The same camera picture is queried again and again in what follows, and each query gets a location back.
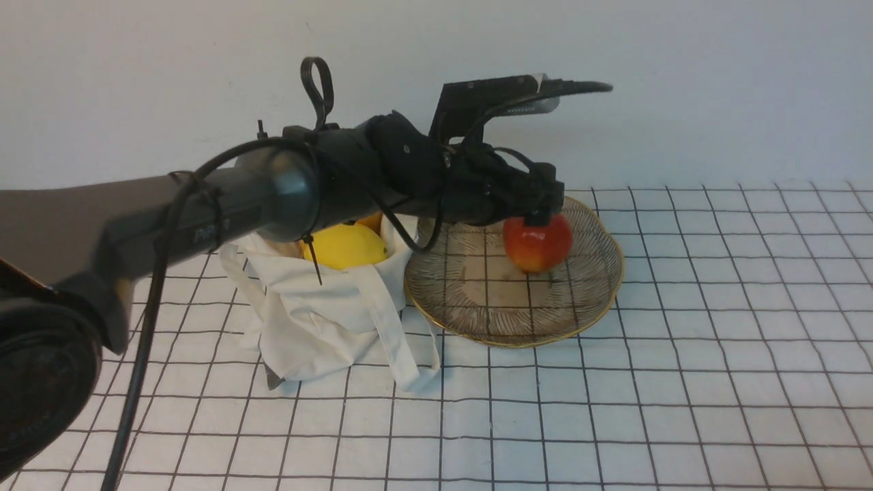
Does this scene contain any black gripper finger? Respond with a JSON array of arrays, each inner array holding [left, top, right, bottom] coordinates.
[[524, 209, 552, 228]]

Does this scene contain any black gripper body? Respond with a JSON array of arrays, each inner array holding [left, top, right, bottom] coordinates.
[[436, 144, 565, 226]]

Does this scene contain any red orange pomegranate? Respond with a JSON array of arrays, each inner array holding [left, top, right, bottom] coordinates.
[[503, 214, 574, 274]]

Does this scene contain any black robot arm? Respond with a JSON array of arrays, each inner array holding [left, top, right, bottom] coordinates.
[[2, 112, 565, 479]]

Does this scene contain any white cloth tote bag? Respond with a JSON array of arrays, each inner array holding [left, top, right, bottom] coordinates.
[[218, 220, 441, 392]]

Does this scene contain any gold rimmed glass plate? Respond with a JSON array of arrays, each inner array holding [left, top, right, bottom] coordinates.
[[405, 198, 625, 348]]

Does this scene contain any orange yellow mango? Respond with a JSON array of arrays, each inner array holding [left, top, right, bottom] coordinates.
[[355, 211, 383, 235]]

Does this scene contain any yellow lemon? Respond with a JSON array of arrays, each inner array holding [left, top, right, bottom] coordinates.
[[300, 224, 389, 270]]

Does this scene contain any white grid tablecloth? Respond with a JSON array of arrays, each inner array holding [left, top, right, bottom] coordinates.
[[0, 181, 873, 491]]

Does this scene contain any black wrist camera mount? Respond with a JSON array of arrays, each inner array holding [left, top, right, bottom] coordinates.
[[428, 74, 559, 144]]

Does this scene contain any black cable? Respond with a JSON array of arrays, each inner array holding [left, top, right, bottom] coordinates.
[[101, 136, 321, 491]]

